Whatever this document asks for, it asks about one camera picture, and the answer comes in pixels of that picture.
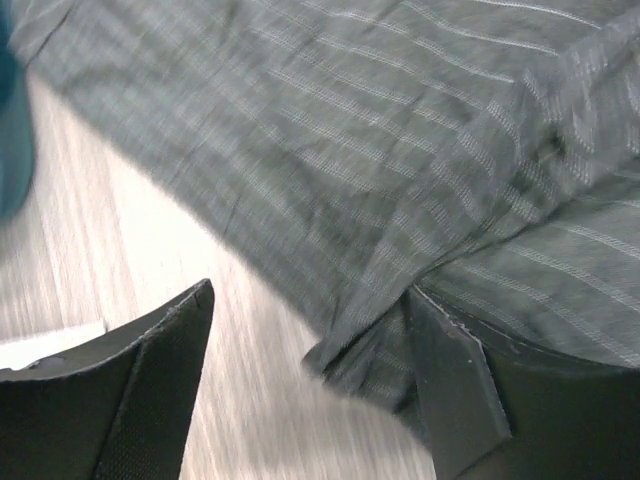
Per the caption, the black pinstripe long sleeve shirt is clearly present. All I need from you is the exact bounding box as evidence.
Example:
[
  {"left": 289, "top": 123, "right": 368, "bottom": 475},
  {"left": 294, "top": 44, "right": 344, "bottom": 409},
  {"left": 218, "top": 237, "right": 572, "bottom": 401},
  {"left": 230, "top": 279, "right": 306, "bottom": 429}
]
[{"left": 11, "top": 1, "right": 639, "bottom": 430}]

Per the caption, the teal plastic basin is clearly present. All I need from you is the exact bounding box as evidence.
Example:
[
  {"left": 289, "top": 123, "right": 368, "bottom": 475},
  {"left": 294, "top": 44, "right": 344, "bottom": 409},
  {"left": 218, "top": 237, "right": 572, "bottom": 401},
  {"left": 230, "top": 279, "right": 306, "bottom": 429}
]
[{"left": 0, "top": 1, "right": 35, "bottom": 222}]

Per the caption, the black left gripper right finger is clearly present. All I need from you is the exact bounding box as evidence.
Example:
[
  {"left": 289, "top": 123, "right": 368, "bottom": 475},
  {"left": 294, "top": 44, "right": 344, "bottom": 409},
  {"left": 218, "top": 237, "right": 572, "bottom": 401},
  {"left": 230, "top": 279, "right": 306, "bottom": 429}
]
[{"left": 407, "top": 287, "right": 639, "bottom": 479}]

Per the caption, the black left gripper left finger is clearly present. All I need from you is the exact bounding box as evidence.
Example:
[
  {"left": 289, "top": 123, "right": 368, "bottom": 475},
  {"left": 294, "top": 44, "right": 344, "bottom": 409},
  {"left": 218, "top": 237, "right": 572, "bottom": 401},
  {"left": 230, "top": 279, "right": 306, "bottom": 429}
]
[{"left": 1, "top": 279, "right": 214, "bottom": 480}]

